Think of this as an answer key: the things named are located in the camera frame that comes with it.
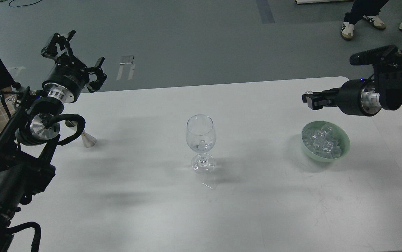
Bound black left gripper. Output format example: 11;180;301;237
41;30;107;104

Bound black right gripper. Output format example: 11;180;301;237
302;80;380;117

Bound steel double jigger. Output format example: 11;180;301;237
65;121;97;147

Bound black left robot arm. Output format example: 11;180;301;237
0;30;107;252

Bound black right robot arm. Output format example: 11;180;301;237
302;45;402;117

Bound clear ice cubes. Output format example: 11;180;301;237
302;123;342;159

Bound clear wine glass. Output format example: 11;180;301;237
185;114;217;174

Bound light green bowl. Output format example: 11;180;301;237
301;121;351;163

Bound white black striped sneaker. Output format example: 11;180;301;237
340;21;355;41

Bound white sneaker with dark stripes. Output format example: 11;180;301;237
362;15;387;30

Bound black floor cable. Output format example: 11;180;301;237
0;0;42;13

